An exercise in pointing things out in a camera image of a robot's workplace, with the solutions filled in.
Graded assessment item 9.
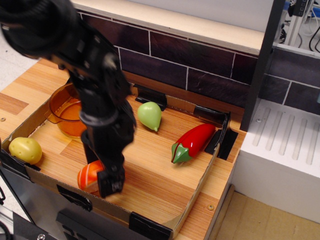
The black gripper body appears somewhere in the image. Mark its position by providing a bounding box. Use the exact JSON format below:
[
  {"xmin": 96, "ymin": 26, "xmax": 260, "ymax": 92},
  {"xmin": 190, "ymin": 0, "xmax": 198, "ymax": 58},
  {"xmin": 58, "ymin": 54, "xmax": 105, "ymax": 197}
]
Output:
[{"xmin": 79, "ymin": 102, "xmax": 137, "ymax": 172}]

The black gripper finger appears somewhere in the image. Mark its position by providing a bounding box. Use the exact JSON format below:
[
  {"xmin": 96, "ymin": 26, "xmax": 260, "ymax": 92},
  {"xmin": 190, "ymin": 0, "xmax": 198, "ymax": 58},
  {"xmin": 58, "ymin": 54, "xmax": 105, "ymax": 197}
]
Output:
[
  {"xmin": 81, "ymin": 134, "xmax": 100, "ymax": 164},
  {"xmin": 97, "ymin": 167, "xmax": 125, "ymax": 198}
]

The orange salmon sushi toy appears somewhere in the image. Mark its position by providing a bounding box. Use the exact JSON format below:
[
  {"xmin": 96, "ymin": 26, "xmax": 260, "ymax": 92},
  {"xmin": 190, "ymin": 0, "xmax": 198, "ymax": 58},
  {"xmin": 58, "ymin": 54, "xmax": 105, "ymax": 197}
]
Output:
[{"xmin": 77, "ymin": 160, "xmax": 104, "ymax": 196}]

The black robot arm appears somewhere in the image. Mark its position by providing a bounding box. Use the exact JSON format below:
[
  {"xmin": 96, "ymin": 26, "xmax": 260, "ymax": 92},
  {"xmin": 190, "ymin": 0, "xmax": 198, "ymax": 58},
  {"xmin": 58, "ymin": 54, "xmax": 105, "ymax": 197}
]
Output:
[{"xmin": 0, "ymin": 0, "xmax": 136, "ymax": 197}]

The brown cardboard fence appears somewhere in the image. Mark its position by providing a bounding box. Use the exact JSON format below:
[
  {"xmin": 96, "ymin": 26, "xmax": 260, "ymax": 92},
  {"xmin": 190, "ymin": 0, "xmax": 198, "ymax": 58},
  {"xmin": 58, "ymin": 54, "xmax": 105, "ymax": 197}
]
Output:
[{"xmin": 0, "ymin": 66, "xmax": 239, "ymax": 238}]

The transparent orange plastic pot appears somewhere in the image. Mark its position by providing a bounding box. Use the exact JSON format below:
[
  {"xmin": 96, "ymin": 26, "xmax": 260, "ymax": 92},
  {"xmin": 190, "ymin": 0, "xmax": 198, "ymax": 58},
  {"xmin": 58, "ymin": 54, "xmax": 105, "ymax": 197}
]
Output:
[{"xmin": 45, "ymin": 83, "xmax": 86, "ymax": 138}]

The green toy pear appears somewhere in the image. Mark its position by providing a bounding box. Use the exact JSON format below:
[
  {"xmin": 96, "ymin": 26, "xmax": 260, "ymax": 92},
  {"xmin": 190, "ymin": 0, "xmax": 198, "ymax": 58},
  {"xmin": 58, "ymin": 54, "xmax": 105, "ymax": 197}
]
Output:
[{"xmin": 137, "ymin": 101, "xmax": 162, "ymax": 132}]

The yellow toy potato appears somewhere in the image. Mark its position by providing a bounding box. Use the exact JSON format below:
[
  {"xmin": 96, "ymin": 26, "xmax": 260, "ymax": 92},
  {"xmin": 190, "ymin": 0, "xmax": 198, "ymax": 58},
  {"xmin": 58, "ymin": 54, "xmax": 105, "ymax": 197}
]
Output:
[{"xmin": 8, "ymin": 137, "xmax": 42, "ymax": 165}]

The red toy chili pepper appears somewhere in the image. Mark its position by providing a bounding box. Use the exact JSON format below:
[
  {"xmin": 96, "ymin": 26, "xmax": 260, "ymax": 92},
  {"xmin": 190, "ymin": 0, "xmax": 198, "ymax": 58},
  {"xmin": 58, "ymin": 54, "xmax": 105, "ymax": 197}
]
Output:
[{"xmin": 171, "ymin": 123, "xmax": 216, "ymax": 164}]

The white toy sink drainboard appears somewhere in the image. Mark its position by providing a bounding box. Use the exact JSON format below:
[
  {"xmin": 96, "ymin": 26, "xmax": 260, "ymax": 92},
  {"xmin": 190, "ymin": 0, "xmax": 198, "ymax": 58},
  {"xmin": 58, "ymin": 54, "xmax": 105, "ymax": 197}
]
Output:
[{"xmin": 231, "ymin": 100, "xmax": 320, "ymax": 222}]

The dark grey vertical post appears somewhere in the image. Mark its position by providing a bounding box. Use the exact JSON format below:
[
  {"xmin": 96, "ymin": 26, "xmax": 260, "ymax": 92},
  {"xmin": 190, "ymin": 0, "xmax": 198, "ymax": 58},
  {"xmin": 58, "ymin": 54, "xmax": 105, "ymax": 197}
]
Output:
[{"xmin": 240, "ymin": 0, "xmax": 285, "ymax": 132}]

